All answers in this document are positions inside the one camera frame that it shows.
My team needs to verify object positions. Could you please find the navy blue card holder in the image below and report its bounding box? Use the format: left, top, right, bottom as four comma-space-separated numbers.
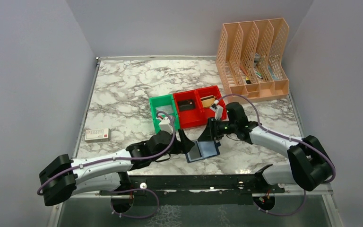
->
186, 140, 221, 163

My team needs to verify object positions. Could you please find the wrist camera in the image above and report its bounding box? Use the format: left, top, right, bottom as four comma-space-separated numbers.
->
209, 100, 225, 121
158, 117, 175, 134

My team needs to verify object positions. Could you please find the green plastic bin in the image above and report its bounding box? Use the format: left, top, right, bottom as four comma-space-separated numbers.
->
149, 94, 181, 134

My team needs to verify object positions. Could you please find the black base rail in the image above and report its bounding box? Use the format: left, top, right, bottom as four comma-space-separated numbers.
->
99, 174, 285, 211

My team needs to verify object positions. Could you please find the peach desk file organizer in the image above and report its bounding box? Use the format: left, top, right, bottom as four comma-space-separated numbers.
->
216, 17, 290, 104

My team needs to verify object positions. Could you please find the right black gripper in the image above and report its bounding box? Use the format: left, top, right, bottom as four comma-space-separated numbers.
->
198, 116, 237, 141

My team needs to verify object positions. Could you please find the round grey tin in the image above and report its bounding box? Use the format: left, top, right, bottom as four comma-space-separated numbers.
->
253, 53, 261, 66

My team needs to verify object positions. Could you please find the red pencil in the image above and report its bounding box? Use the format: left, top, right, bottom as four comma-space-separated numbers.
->
240, 64, 250, 80

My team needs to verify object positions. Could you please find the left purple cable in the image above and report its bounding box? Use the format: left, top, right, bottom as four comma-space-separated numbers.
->
36, 110, 176, 196

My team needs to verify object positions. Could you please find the black card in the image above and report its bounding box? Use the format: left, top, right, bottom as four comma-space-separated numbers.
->
177, 99, 195, 112

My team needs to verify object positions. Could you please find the dark VIP card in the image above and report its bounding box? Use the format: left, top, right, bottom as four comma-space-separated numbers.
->
188, 141, 202, 161

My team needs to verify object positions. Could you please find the purple cable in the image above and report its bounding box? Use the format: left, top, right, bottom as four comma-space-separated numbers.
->
216, 94, 337, 217
36, 110, 176, 196

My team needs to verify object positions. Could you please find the silver VIP card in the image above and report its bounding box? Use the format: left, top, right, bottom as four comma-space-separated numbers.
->
156, 105, 173, 114

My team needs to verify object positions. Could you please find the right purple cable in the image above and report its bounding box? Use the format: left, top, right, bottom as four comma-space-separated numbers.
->
216, 94, 337, 217

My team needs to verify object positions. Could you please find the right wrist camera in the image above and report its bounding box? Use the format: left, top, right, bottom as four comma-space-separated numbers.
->
209, 100, 225, 121

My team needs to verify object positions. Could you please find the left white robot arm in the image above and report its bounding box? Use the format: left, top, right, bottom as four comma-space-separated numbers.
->
37, 130, 196, 206

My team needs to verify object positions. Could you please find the white red small box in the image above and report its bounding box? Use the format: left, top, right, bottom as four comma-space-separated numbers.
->
85, 128, 111, 142

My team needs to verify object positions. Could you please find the green marker pen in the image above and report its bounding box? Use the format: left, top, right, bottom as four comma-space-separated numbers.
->
255, 71, 263, 79

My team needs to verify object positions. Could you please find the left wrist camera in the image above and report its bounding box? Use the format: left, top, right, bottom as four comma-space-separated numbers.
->
158, 117, 175, 134

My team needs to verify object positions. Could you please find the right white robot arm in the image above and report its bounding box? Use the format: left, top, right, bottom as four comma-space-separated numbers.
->
198, 102, 336, 192

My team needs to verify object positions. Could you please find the red double bin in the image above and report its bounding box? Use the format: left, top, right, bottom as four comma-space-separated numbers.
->
173, 86, 221, 129

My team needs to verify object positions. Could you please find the gold striped card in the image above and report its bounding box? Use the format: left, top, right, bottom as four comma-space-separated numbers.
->
200, 95, 216, 108

